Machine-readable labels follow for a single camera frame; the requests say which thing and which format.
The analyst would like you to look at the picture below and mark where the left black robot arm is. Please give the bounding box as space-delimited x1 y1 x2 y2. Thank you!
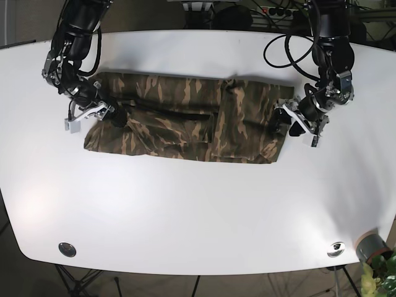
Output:
271 1 355 147

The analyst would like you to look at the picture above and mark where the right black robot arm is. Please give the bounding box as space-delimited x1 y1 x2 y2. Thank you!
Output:
41 0 127 128

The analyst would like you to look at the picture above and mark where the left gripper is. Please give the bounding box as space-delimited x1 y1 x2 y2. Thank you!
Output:
272 71 354 148

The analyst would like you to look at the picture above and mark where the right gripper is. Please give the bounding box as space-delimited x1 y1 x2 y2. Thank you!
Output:
53 77 127 134

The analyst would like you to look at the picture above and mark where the metal table grommet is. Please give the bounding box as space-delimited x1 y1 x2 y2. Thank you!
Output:
58 242 77 257
327 242 345 258

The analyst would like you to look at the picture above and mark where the green plant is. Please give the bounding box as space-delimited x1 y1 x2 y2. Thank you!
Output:
361 251 395 297

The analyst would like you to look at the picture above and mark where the left metal table grommet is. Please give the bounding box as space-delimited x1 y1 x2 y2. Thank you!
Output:
58 242 77 257

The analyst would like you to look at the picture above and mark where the grey plant pot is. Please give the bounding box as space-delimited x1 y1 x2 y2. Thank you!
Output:
354 231 393 264

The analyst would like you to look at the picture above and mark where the right metal table grommet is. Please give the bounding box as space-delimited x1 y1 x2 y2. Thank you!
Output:
327 242 345 258

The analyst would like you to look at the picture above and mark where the camouflage T-shirt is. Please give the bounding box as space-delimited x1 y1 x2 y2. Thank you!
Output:
84 72 295 164

